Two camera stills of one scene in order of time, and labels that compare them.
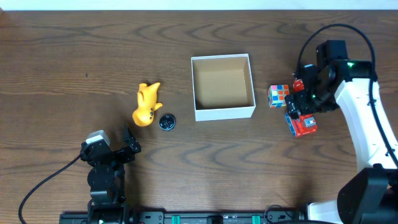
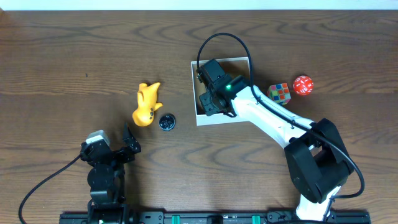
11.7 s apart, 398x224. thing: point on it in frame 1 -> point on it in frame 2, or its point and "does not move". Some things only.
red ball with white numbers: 298,85 does not move
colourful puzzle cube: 276,94 does not move
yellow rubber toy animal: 143,116 does not move
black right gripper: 294,104 -> 207,101
